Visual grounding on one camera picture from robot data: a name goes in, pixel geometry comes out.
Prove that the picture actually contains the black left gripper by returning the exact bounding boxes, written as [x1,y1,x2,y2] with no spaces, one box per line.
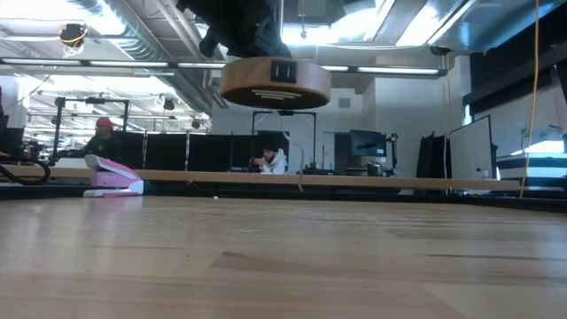
[176,0,293,58]

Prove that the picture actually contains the black corrugated cable hose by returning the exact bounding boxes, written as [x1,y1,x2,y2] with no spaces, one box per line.
[0,157,50,186]

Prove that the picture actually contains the black room divider panels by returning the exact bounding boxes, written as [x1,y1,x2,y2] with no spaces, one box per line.
[114,130,291,173]

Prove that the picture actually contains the person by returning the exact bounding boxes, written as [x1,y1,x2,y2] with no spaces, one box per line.
[83,117,123,164]
[251,145,289,175]

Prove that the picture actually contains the long ceiling light strip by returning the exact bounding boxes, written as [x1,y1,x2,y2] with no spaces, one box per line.
[0,57,448,76]

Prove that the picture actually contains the black folded panels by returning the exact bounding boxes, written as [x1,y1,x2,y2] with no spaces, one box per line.
[416,131,449,179]

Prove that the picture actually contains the white board with black frame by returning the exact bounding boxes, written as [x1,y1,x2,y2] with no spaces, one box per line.
[449,114,498,181]

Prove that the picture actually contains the long yellow cable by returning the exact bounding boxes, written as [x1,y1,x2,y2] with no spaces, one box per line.
[518,0,541,198]

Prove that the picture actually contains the tan wooden desk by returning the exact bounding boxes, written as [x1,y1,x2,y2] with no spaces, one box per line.
[0,164,522,191]

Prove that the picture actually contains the pink and white stapler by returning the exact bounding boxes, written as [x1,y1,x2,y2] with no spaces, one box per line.
[82,153,145,198]

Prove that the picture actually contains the black metal table frame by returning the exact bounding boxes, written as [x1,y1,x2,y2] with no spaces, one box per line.
[0,183,567,214]

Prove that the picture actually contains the silver ceiling duct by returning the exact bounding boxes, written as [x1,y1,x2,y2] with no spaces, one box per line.
[70,0,231,112]

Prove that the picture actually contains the black monitor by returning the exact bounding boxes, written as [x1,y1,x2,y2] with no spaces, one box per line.
[349,128,388,159]

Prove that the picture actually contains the black ceiling-mounted device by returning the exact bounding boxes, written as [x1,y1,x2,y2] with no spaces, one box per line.
[58,23,89,49]

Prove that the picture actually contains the thin white lamp cord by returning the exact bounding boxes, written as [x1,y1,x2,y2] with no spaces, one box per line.
[275,109,307,193]

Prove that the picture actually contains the lamp with round wooden base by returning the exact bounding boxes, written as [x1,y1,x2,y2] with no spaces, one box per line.
[220,0,332,111]

